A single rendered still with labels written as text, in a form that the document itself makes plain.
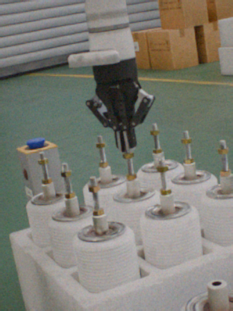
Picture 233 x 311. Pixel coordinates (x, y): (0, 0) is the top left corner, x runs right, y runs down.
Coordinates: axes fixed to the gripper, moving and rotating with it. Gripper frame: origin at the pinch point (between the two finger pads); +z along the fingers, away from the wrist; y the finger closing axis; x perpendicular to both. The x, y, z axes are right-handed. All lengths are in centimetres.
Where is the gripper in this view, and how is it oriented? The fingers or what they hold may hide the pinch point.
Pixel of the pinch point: (125, 140)
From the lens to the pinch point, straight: 108.1
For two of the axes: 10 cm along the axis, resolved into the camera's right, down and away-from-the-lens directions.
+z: 1.5, 9.6, 2.5
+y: -8.5, -0.1, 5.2
